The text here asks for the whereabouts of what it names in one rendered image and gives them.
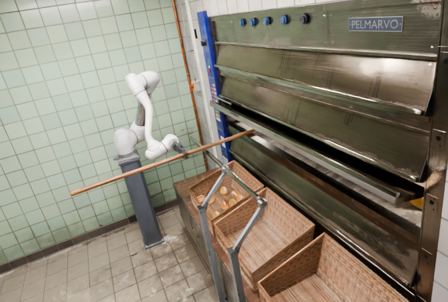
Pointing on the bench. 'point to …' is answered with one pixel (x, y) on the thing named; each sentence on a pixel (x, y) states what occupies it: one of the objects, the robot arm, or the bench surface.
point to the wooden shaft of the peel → (159, 163)
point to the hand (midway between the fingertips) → (185, 154)
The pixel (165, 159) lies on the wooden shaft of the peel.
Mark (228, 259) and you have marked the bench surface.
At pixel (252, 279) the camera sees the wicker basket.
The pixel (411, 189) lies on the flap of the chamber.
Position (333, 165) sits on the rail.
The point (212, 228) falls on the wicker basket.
